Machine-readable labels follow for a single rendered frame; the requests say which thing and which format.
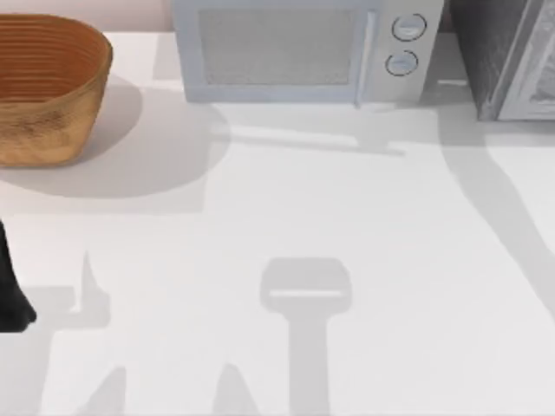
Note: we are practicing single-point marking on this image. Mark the microwave door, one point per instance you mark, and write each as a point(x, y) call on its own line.
point(277, 47)

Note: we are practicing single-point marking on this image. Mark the pale microwave oven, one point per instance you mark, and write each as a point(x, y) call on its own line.
point(407, 86)

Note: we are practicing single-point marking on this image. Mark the round microwave knob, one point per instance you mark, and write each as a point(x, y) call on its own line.
point(401, 63)
point(409, 27)

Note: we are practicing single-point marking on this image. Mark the brown woven basket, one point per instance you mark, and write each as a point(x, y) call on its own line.
point(47, 108)

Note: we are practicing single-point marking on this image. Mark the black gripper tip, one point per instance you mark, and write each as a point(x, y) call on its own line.
point(11, 294)

